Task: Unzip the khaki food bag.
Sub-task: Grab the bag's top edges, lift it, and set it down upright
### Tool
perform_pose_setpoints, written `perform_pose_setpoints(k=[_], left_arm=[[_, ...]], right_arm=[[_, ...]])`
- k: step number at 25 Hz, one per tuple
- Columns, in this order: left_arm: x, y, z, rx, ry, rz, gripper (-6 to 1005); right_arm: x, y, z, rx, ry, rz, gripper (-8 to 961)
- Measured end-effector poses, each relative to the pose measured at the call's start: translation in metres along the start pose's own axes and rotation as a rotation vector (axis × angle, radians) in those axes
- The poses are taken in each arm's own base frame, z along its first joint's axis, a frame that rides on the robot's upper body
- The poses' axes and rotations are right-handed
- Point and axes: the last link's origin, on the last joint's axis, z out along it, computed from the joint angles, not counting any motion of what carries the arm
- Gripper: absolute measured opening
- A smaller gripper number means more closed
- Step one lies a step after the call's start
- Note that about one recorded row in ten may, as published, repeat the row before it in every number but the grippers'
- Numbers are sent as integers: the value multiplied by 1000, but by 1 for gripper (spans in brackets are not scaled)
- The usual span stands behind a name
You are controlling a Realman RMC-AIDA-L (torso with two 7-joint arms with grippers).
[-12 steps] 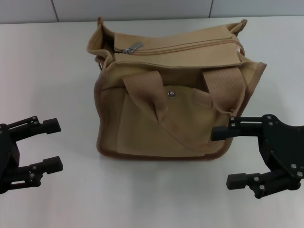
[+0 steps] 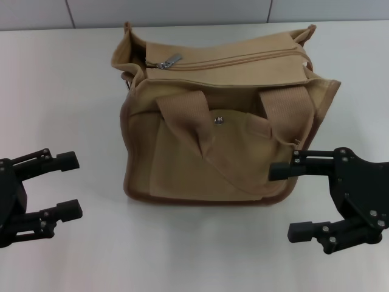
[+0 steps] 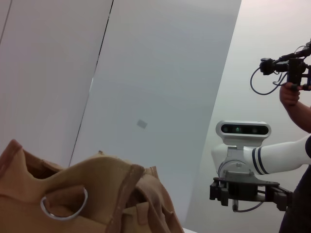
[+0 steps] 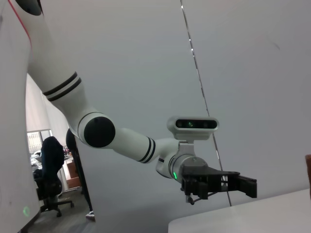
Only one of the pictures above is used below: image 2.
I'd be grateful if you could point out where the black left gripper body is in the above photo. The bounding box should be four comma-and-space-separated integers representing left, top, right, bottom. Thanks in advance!
0, 157, 28, 243

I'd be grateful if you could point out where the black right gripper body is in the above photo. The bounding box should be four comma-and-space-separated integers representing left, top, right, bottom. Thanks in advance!
330, 147, 389, 244

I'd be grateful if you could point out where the khaki canvas food bag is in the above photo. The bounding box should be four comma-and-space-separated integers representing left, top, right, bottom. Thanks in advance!
109, 21, 342, 209

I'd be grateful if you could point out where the silver zipper pull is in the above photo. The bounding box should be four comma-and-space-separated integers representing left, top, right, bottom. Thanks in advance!
154, 54, 183, 70

